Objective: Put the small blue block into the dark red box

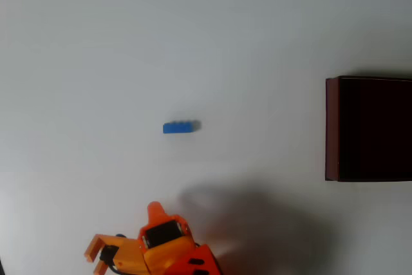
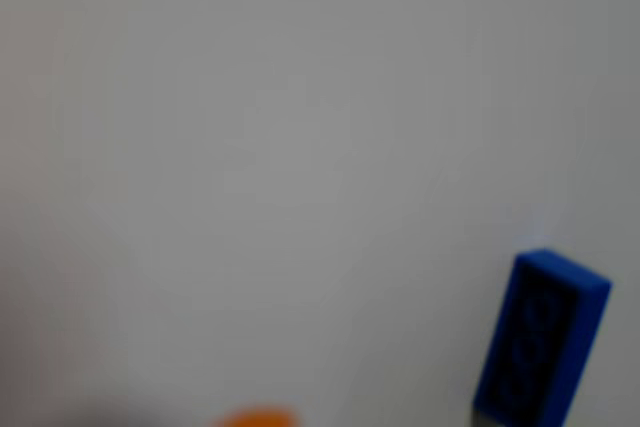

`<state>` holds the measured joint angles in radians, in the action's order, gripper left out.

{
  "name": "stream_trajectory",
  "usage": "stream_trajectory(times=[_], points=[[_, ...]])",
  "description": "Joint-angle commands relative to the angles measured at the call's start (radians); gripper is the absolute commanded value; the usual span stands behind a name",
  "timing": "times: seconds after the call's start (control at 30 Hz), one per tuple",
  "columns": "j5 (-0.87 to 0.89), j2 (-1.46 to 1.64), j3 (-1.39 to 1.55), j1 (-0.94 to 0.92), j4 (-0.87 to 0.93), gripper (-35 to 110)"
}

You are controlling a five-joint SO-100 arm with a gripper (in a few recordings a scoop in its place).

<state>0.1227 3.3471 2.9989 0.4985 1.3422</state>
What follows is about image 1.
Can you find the orange camera mount bracket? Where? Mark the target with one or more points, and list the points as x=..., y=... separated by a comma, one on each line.
x=125, y=257

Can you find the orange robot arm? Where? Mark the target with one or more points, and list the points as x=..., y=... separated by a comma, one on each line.
x=198, y=260

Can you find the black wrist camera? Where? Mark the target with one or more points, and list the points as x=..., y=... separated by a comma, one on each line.
x=107, y=253

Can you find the blue lego brick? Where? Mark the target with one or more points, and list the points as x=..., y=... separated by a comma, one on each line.
x=178, y=127

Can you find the dark red box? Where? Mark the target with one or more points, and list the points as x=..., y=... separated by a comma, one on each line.
x=373, y=130

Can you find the orange gripper black servo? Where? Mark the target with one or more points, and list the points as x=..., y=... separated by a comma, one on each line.
x=159, y=232

